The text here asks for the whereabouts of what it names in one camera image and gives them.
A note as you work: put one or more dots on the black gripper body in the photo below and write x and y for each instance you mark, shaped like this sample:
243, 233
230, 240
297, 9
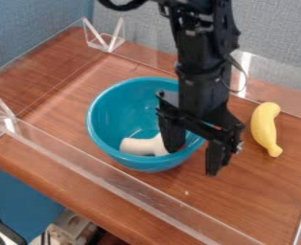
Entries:
199, 103

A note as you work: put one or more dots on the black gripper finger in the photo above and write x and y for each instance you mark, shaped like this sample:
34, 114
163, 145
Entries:
172, 132
218, 154

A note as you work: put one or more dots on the blue plastic bowl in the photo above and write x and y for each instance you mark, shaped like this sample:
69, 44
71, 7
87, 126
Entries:
125, 153

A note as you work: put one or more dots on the yellow toy banana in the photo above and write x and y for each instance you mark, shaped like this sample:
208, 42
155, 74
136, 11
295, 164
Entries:
263, 128

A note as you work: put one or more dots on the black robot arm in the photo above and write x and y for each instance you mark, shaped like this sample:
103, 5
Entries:
206, 38

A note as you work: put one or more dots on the white object under table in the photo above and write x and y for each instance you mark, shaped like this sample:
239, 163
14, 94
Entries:
68, 230

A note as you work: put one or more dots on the white and brown toy mushroom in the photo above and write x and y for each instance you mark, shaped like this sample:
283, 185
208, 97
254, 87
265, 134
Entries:
143, 147

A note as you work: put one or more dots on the clear acrylic barrier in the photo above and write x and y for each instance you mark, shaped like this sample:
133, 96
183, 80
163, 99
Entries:
65, 86

